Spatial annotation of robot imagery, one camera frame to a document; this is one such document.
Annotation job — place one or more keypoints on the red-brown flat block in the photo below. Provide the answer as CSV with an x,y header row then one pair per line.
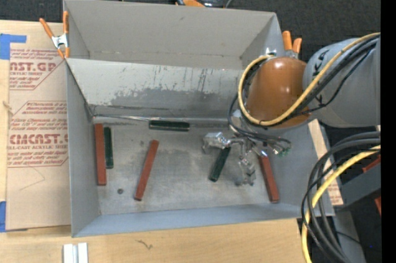
x,y
100,153
269,178
146,169

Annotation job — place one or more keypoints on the grey metal bin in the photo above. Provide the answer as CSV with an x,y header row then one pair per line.
x,y
185,169

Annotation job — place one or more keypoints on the brown cardboard board, red print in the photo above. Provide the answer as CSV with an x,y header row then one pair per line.
x,y
37,119

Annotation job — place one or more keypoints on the dark green flat block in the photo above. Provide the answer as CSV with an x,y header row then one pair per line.
x,y
219,164
108,147
169,125

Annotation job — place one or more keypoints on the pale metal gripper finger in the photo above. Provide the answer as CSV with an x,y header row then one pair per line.
x,y
216,141
247,170

